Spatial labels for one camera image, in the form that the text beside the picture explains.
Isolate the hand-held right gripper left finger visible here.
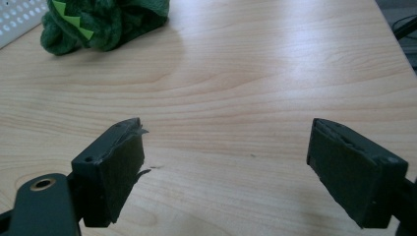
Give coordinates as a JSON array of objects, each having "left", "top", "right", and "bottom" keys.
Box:
[{"left": 70, "top": 117, "right": 151, "bottom": 229}]

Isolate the green plush dinosaur toy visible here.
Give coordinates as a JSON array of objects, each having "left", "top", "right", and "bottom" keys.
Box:
[{"left": 39, "top": 0, "right": 171, "bottom": 56}]

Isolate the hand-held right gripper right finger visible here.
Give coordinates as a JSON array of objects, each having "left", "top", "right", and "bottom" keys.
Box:
[{"left": 306, "top": 117, "right": 409, "bottom": 229}]

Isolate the black cable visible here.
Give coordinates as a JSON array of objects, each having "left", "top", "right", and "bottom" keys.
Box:
[{"left": 391, "top": 14, "right": 417, "bottom": 41}]

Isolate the white perforated basket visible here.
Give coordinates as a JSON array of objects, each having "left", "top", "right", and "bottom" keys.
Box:
[{"left": 0, "top": 0, "right": 51, "bottom": 50}]

